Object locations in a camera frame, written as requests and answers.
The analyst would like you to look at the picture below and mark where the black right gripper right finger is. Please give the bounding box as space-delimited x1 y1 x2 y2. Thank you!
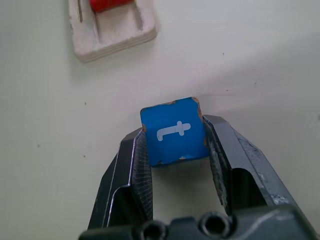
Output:
201 114 300 216

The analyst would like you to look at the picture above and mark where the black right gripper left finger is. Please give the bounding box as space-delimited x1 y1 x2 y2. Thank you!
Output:
86 126 155 231

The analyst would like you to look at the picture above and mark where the blue letter tile t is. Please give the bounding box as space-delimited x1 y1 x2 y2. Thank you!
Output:
139 96 210 168

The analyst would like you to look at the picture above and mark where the red letter tile o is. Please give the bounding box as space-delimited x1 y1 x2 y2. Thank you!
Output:
89 0 132 13

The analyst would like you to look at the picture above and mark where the wooden letter tray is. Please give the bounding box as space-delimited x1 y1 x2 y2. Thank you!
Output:
68 0 159 64

